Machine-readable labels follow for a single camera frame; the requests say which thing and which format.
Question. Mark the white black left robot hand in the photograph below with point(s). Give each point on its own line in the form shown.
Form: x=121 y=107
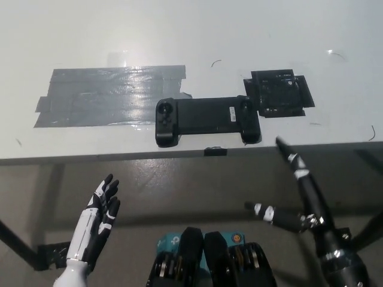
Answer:
x=89 y=227

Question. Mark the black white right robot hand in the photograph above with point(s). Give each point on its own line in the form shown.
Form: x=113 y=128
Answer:
x=312 y=203

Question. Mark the black teal robot torso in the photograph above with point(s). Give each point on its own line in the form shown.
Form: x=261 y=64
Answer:
x=209 y=260

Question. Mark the black game controller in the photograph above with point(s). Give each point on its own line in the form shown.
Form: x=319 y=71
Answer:
x=206 y=118

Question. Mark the black table leg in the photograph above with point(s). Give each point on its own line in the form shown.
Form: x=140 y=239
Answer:
x=18 y=243
x=369 y=228

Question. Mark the small black tape strip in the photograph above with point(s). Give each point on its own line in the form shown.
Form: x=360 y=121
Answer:
x=215 y=152

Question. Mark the black tape square patch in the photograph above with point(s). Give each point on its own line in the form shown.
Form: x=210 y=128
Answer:
x=278 y=94

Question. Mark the grey duct tape patch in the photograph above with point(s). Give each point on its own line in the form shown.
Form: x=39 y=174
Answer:
x=101 y=98

